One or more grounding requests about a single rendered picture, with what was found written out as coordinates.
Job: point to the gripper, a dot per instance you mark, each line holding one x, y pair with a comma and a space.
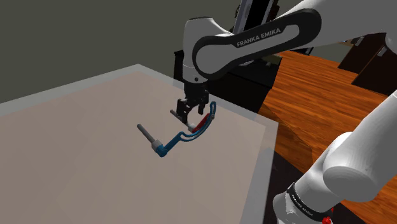
196, 93

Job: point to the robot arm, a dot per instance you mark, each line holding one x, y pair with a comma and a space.
254, 46

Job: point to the red curved tool, grey rod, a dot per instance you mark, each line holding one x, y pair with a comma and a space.
202, 123

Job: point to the blue curved tool, grey rod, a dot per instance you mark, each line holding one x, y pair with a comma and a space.
161, 150

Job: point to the black cabinet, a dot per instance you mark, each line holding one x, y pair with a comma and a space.
245, 85

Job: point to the dark wooden furniture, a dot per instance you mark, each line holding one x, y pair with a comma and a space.
372, 71

